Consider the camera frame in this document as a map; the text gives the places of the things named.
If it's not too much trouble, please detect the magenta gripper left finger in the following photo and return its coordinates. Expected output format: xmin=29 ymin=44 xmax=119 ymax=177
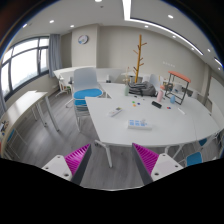
xmin=42 ymin=144 xmax=92 ymax=185

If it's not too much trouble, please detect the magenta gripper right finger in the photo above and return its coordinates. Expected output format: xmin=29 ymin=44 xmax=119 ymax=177
xmin=132 ymin=143 xmax=182 ymax=185

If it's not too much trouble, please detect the white power strip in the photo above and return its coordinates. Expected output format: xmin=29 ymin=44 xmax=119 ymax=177
xmin=128 ymin=120 xmax=152 ymax=130

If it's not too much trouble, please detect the blue stool seat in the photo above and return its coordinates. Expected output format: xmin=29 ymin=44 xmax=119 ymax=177
xmin=186 ymin=152 xmax=203 ymax=166

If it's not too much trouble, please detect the large white table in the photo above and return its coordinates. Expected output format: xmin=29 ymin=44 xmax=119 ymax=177
xmin=85 ymin=83 xmax=220 ymax=166

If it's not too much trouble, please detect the black rectangular box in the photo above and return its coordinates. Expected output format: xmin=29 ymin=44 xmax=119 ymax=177
xmin=151 ymin=101 xmax=162 ymax=109

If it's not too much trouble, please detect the white side desk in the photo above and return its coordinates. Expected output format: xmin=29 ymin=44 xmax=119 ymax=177
xmin=0 ymin=91 xmax=59 ymax=156

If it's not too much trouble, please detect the white remote control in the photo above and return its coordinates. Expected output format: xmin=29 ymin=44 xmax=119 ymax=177
xmin=108 ymin=107 xmax=122 ymax=117

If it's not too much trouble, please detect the blue cup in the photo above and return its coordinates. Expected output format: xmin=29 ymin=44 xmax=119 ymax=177
xmin=170 ymin=95 xmax=176 ymax=104

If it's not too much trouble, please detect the pink bottle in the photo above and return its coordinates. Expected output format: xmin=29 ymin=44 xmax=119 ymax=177
xmin=157 ymin=90 xmax=164 ymax=102

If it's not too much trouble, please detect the grey backpack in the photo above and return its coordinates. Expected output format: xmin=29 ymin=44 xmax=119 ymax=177
xmin=129 ymin=81 xmax=157 ymax=97

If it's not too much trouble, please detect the white chair blue cushion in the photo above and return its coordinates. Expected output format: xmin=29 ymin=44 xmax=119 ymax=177
xmin=72 ymin=67 xmax=103 ymax=127

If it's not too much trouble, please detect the green bottle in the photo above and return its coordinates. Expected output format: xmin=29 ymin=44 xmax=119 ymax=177
xmin=124 ymin=85 xmax=129 ymax=96

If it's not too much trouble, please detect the wooden coat rack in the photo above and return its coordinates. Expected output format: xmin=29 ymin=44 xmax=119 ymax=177
xmin=133 ymin=34 xmax=147 ymax=83

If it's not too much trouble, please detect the grey curtain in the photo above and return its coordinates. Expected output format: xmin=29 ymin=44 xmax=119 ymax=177
xmin=48 ymin=34 xmax=62 ymax=77

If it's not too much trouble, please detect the black frame orange top shelf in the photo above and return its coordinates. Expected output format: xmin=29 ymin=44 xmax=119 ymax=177
xmin=165 ymin=71 xmax=191 ymax=105

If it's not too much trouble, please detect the round wall clock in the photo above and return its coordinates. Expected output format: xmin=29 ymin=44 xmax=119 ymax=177
xmin=78 ymin=35 xmax=89 ymax=44

